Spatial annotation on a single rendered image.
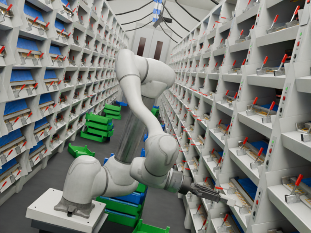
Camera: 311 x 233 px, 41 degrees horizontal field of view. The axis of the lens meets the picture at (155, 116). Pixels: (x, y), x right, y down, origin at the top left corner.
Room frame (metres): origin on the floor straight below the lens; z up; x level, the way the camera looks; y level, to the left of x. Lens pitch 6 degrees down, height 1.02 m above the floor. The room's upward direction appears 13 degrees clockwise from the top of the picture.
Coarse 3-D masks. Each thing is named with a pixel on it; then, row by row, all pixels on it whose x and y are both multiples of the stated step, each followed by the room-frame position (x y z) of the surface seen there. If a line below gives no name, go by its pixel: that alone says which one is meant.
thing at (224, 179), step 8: (224, 176) 2.10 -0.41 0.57; (232, 176) 2.10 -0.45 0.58; (240, 176) 2.11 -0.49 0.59; (224, 184) 2.08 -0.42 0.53; (224, 192) 1.96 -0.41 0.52; (240, 200) 1.81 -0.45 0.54; (232, 208) 1.79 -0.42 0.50; (240, 216) 1.63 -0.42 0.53; (248, 216) 1.50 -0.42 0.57; (240, 224) 1.64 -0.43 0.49
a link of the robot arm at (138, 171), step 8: (136, 160) 1.62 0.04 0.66; (144, 160) 1.60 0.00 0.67; (136, 168) 1.60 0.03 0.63; (144, 168) 1.57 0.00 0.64; (136, 176) 1.60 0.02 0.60; (144, 176) 1.58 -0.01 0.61; (152, 176) 1.56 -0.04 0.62; (160, 176) 1.56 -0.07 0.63; (168, 176) 1.61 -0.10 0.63; (152, 184) 1.61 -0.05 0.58; (160, 184) 1.60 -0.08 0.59
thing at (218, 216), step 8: (216, 208) 2.10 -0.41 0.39; (224, 208) 2.10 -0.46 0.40; (216, 216) 2.10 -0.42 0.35; (224, 216) 2.09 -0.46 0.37; (232, 216) 2.04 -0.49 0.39; (216, 224) 2.02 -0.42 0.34; (224, 224) 1.99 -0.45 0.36; (232, 224) 1.93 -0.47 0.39; (216, 232) 1.93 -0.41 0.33; (224, 232) 1.91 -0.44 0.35; (232, 232) 1.90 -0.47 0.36; (240, 232) 1.85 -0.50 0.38
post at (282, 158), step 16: (304, 32) 1.43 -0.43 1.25; (304, 48) 1.41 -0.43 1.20; (288, 80) 1.47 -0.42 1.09; (288, 96) 1.42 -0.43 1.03; (304, 96) 1.41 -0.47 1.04; (288, 112) 1.41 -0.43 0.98; (304, 112) 1.41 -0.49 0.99; (272, 160) 1.42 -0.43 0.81; (288, 160) 1.41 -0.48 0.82; (304, 160) 1.41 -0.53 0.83; (256, 192) 1.50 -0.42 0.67; (272, 208) 1.41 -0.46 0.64
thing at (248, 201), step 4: (232, 180) 2.05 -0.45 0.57; (236, 184) 1.97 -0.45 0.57; (240, 188) 1.91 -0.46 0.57; (236, 192) 1.90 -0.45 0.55; (240, 192) 1.86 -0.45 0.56; (244, 192) 1.84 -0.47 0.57; (244, 196) 1.78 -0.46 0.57; (248, 196) 1.78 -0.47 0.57; (244, 200) 1.77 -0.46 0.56; (248, 200) 1.73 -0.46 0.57; (248, 204) 1.71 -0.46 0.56; (252, 204) 1.67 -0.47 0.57
